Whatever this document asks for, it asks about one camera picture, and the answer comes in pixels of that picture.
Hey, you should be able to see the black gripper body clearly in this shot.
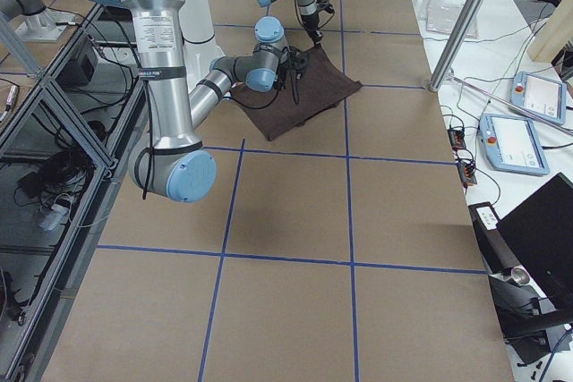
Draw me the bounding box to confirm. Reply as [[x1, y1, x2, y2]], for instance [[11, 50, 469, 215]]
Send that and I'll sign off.
[[301, 13, 320, 34], [273, 57, 294, 91]]

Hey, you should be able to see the brown t-shirt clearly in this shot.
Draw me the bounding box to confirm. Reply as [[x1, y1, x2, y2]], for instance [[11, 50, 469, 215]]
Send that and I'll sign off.
[[231, 47, 363, 141]]

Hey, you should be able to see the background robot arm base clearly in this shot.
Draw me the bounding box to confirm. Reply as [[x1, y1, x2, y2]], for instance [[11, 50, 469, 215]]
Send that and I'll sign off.
[[1, 0, 76, 42]]

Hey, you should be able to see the clear plastic bag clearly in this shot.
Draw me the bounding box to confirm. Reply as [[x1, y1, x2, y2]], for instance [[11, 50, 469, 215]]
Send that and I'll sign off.
[[426, 0, 464, 34]]

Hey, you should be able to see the orange connector block upper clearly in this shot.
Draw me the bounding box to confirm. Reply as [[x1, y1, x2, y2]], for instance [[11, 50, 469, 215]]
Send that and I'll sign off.
[[448, 128, 466, 150]]

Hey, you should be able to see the orange connector block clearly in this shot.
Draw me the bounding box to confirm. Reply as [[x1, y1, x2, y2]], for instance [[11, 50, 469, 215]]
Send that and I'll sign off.
[[457, 159, 477, 189], [448, 128, 466, 150]]

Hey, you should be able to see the orange connector block lower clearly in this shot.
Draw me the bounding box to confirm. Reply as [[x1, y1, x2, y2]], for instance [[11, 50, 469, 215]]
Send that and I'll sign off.
[[457, 159, 477, 189]]

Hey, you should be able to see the lower teach pendant tablet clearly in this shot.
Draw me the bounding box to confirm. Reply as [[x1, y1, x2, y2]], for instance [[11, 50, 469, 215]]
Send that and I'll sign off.
[[479, 114, 550, 176]]

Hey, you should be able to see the teach pendant tablet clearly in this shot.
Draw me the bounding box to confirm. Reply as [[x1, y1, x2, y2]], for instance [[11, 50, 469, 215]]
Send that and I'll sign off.
[[479, 114, 550, 176], [510, 72, 568, 125]]

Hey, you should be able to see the upper teach pendant tablet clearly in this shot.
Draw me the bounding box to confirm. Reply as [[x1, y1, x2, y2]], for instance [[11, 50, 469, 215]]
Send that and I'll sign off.
[[510, 72, 568, 125]]

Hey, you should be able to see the black monitor on stand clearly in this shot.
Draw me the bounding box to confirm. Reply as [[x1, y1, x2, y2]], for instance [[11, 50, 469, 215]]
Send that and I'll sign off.
[[469, 173, 572, 364]]

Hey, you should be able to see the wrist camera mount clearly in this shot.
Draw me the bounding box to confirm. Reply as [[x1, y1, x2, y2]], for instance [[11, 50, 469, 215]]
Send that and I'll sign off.
[[316, 0, 335, 15], [289, 47, 310, 81]]

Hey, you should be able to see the aluminium frame post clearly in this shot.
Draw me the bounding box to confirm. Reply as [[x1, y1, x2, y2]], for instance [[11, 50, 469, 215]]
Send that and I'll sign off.
[[428, 0, 483, 92]]

